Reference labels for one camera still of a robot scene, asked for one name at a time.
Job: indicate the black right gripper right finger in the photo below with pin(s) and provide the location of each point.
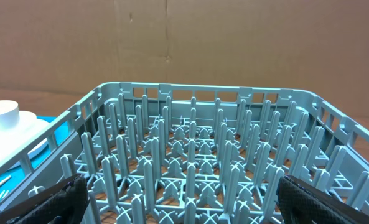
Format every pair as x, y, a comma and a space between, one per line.
301, 203

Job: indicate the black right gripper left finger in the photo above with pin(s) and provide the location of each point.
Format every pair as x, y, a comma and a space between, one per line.
64, 202

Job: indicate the grey dishwasher rack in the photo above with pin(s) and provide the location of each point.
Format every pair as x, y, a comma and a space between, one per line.
174, 153

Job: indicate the pink plate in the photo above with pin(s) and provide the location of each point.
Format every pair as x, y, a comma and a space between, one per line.
13, 138

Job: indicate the pale green cup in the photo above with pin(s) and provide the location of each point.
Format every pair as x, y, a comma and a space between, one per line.
9, 114

